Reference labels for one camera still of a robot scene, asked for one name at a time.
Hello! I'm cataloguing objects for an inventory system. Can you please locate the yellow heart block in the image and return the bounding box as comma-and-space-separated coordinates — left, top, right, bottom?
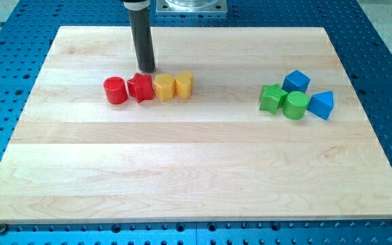
175, 71, 194, 99

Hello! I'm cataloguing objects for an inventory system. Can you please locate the yellow hexagon block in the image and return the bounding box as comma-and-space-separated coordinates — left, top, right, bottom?
153, 73, 175, 101

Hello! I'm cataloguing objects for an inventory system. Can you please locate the red star block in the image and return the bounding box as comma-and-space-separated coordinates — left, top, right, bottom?
127, 73, 154, 103

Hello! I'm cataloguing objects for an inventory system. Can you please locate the green star block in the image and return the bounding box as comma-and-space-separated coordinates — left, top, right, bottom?
259, 84, 288, 114

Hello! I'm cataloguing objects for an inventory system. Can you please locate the red cylinder block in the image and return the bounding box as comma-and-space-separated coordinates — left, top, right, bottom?
103, 76, 128, 104

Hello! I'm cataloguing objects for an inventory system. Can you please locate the green cylinder block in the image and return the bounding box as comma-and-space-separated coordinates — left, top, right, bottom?
282, 91, 310, 120

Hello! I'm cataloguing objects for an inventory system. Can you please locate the blue cube block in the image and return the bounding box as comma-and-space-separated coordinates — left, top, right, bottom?
282, 70, 311, 93

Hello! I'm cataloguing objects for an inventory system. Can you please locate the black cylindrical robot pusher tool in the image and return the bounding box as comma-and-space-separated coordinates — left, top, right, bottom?
122, 0, 155, 73

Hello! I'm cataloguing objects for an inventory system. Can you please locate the light wooden board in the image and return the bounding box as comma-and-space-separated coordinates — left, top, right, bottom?
0, 26, 392, 224

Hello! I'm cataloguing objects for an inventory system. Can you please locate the blue triangular prism block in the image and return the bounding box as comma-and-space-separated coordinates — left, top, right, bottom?
307, 91, 334, 120

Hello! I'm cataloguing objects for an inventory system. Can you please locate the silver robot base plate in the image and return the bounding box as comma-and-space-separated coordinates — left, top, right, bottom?
156, 0, 228, 15

